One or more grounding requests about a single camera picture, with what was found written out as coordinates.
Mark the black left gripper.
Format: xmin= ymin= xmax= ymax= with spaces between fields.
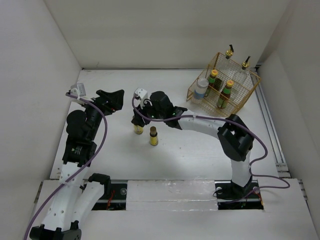
xmin=79 ymin=89 xmax=124 ymax=141

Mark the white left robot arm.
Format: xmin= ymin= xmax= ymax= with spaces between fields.
xmin=24 ymin=88 xmax=125 ymax=240

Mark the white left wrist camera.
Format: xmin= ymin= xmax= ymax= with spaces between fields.
xmin=65 ymin=83 xmax=87 ymax=104

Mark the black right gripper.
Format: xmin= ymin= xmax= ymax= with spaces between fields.
xmin=131 ymin=97 xmax=166 ymax=127

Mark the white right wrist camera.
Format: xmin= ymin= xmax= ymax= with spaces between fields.
xmin=133 ymin=87 xmax=148 ymax=109

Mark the small brown bottle cork cap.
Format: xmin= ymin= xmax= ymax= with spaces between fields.
xmin=149 ymin=126 xmax=159 ymax=146

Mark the gold wire basket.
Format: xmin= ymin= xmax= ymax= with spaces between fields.
xmin=186 ymin=52 xmax=261 ymax=117

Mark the tall glass cruet gold spout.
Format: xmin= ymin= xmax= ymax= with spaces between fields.
xmin=231 ymin=55 xmax=251 ymax=99

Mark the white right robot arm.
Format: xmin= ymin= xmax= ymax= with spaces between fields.
xmin=131 ymin=88 xmax=254 ymax=201

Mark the short glass cruet gold spout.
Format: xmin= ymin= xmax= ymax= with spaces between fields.
xmin=213 ymin=44 xmax=234 ymax=91

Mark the white bottle blue label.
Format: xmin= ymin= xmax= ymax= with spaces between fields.
xmin=193 ymin=78 xmax=209 ymax=101

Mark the small brown bottle yellow label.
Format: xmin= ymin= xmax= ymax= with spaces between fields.
xmin=133 ymin=124 xmax=144 ymax=135

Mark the red sauce bottle yellow cap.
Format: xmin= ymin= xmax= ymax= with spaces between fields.
xmin=204 ymin=69 xmax=219 ymax=97

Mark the red sauce bottle green label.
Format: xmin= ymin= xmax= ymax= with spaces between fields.
xmin=216 ymin=80 xmax=234 ymax=109

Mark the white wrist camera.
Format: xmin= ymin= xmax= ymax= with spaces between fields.
xmin=65 ymin=83 xmax=87 ymax=104
xmin=133 ymin=87 xmax=148 ymax=109

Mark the black mounting rail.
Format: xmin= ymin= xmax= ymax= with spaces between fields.
xmin=92 ymin=179 xmax=264 ymax=212

